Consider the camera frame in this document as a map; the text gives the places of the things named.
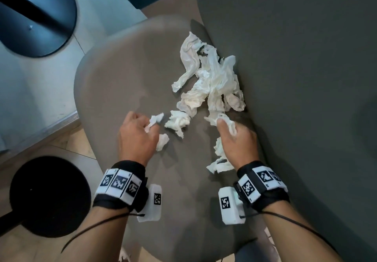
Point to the black wristband with marker tags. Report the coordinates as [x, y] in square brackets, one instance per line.
[129, 167]
[247, 167]

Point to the metal step edge strip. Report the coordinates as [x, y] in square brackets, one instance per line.
[44, 133]

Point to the white tissue piece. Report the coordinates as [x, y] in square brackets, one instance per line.
[154, 120]
[226, 123]

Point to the pile of white tissues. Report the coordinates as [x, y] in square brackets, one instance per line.
[212, 85]

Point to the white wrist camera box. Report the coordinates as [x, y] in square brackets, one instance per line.
[150, 213]
[231, 216]

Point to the person's right forearm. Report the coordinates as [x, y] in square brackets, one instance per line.
[294, 238]

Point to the person's left forearm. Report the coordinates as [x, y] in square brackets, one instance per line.
[97, 238]

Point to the black round table pedestal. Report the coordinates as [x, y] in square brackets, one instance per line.
[50, 197]
[38, 43]

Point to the person's grey trouser leg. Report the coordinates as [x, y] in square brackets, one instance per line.
[250, 254]

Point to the grey chair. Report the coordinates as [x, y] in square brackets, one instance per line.
[117, 79]

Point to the person's left hand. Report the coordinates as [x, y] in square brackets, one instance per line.
[135, 141]

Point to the person's right hand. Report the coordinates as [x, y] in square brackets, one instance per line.
[240, 149]

